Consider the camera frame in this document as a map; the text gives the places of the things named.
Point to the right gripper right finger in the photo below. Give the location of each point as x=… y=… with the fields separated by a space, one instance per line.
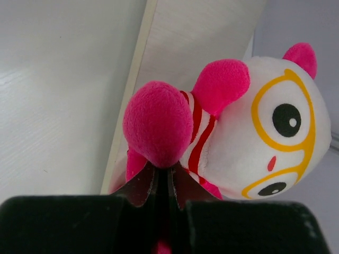
x=201 y=223

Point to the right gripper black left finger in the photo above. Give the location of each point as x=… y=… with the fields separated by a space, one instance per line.
x=122 y=222

